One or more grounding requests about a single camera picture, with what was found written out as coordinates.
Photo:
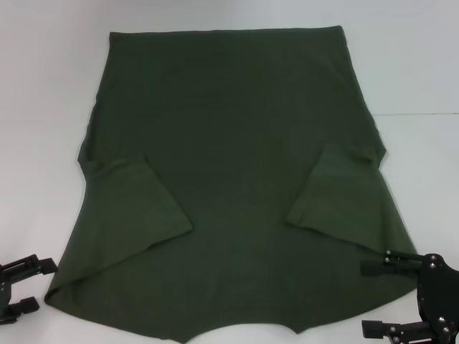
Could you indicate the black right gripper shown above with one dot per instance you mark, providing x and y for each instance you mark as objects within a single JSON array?
[{"x": 439, "y": 297}]

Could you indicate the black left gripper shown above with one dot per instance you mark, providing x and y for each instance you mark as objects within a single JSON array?
[{"x": 3, "y": 294}]

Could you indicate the dark green t-shirt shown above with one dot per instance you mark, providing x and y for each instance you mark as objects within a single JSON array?
[{"x": 233, "y": 143}]

